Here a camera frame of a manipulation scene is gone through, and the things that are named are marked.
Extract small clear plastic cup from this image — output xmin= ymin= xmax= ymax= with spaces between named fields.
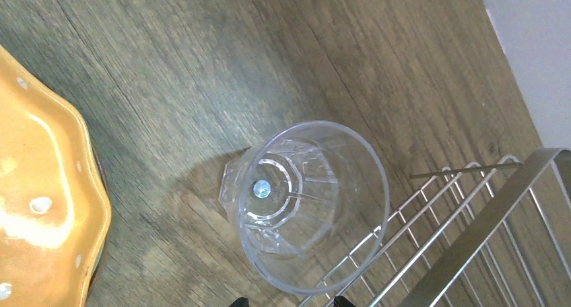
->
xmin=219 ymin=121 xmax=391 ymax=296

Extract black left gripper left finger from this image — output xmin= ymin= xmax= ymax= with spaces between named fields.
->
xmin=229 ymin=297 xmax=249 ymax=307

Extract orange polka dot plate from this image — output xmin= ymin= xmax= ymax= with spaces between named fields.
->
xmin=1 ymin=49 xmax=112 ymax=306

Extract metal wire dish rack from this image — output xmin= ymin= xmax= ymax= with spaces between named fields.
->
xmin=300 ymin=148 xmax=570 ymax=306

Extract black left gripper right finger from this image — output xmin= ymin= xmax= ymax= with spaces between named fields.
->
xmin=333 ymin=296 xmax=355 ymax=307

